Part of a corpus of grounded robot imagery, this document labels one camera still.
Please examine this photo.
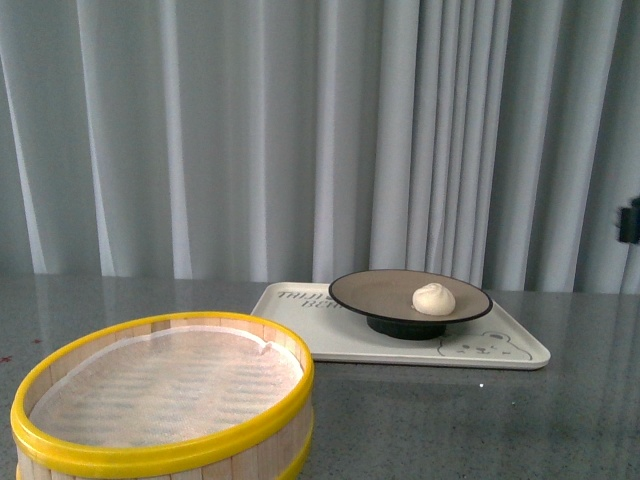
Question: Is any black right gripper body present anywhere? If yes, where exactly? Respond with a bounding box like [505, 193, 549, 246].
[617, 196, 640, 244]

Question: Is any white steamed bun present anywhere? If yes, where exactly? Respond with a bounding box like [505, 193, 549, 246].
[412, 282, 456, 316]

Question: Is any brown plate with black rim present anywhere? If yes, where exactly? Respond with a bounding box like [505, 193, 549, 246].
[328, 269, 493, 340]

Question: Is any cream rectangular bear tray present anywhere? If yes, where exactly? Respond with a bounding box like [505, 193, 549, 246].
[252, 282, 551, 370]

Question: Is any grey pleated curtain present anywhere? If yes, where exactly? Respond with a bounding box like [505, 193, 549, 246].
[1, 1, 639, 294]

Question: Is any yellow rimmed bamboo steamer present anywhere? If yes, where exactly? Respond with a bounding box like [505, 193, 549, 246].
[11, 312, 314, 479]

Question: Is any white steamer liner cloth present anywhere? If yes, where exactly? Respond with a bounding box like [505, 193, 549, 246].
[29, 326, 303, 448]

